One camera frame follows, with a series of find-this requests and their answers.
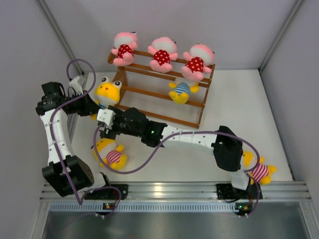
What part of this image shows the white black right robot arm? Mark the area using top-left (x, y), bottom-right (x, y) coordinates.
top-left (97, 106), bottom-right (251, 198)

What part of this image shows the pink red-dotted toy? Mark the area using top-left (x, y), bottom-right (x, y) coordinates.
top-left (148, 37), bottom-right (178, 73)
top-left (181, 43), bottom-right (215, 82)
top-left (111, 31), bottom-right (138, 67)

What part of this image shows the aluminium front rail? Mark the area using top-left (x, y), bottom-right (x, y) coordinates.
top-left (39, 181), bottom-right (312, 201)

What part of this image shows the yellow blue-striped toy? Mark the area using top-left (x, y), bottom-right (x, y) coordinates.
top-left (168, 79), bottom-right (199, 104)
top-left (93, 76), bottom-right (122, 109)

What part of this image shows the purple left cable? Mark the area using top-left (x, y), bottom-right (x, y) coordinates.
top-left (49, 59), bottom-right (123, 217)

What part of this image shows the brown wooden shelf rack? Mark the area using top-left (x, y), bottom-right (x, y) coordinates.
top-left (112, 63), bottom-right (215, 129)

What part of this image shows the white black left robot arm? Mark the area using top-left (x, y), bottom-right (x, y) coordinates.
top-left (35, 77), bottom-right (113, 199)

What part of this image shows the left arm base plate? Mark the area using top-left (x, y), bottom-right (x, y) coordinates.
top-left (84, 184), bottom-right (129, 200)

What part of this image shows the yellow pink-striped toy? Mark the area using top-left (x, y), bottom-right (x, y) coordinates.
top-left (96, 138), bottom-right (128, 171)
top-left (243, 151), bottom-right (277, 185)

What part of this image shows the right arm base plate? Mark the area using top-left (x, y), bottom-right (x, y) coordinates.
top-left (216, 183), bottom-right (263, 201)

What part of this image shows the perforated grey cable duct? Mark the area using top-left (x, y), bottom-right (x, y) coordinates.
top-left (48, 201), bottom-right (304, 212)

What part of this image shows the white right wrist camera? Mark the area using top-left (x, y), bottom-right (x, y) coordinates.
top-left (96, 109), bottom-right (116, 129)

